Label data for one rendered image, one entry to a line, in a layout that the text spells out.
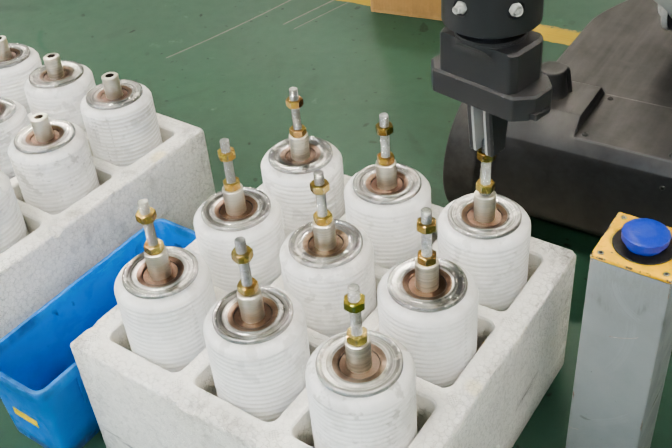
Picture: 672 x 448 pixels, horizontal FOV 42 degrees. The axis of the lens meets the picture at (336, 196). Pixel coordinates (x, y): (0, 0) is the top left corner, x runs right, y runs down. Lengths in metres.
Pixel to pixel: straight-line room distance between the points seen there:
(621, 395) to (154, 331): 0.45
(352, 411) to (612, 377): 0.26
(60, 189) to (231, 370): 0.42
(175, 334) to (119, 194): 0.32
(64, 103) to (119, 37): 0.73
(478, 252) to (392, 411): 0.21
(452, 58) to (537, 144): 0.38
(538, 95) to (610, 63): 0.60
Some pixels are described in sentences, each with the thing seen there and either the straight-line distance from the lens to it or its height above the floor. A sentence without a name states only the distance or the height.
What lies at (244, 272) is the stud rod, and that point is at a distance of 0.78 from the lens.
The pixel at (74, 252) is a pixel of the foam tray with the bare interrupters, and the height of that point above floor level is 0.14.
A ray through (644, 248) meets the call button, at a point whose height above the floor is 0.33.
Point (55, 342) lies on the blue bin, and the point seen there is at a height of 0.07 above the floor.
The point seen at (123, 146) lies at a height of 0.20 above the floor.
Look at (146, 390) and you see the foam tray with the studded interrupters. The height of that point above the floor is 0.17.
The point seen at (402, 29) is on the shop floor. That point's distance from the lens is 1.87.
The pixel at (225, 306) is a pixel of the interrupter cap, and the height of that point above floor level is 0.25.
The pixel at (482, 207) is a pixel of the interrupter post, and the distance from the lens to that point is 0.90.
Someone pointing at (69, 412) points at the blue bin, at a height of 0.06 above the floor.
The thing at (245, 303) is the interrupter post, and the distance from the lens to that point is 0.80.
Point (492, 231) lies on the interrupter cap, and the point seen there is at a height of 0.25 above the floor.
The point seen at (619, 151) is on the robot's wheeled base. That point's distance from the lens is 1.15.
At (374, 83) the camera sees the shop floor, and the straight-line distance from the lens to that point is 1.67.
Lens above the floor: 0.81
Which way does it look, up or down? 36 degrees down
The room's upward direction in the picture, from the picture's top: 5 degrees counter-clockwise
